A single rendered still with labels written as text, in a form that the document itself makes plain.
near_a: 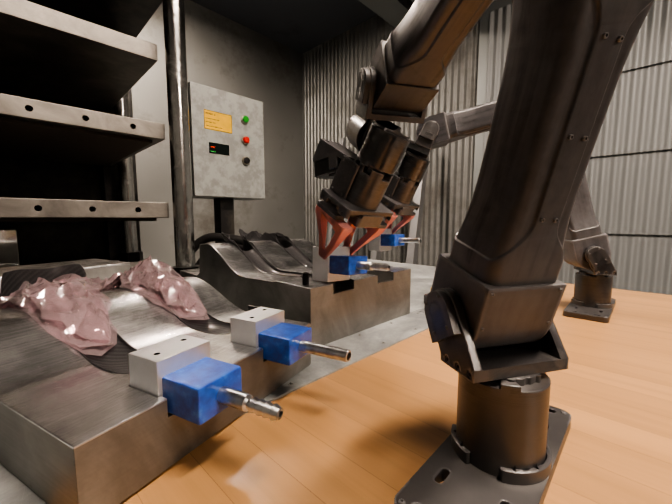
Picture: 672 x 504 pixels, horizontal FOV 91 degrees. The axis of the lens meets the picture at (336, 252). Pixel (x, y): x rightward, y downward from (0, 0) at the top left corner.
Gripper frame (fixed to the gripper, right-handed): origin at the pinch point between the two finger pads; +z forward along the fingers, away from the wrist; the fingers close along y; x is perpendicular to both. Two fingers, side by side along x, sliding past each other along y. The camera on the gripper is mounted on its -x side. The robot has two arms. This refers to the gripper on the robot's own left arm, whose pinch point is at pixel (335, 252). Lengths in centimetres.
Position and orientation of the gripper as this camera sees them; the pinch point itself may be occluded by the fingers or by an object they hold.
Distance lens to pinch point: 52.1
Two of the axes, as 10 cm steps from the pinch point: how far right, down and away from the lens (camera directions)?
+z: -3.8, 8.2, 4.3
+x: 6.0, 5.7, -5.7
